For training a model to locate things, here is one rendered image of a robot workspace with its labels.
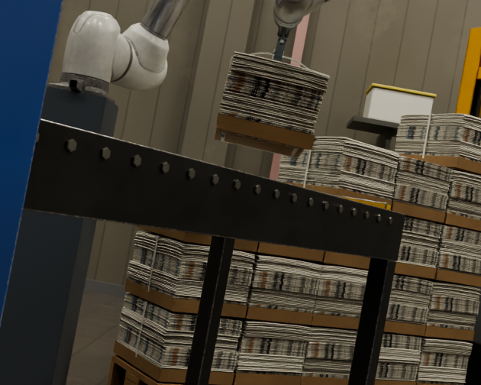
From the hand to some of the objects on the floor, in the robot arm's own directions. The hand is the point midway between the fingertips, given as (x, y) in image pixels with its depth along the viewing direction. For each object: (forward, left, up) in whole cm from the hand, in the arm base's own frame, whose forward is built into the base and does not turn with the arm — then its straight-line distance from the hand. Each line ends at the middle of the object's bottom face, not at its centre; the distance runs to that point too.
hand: (282, 34), depth 245 cm
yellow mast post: (+95, +149, -130) cm, 220 cm away
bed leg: (-5, -19, -130) cm, 131 cm away
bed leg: (+36, -46, -130) cm, 143 cm away
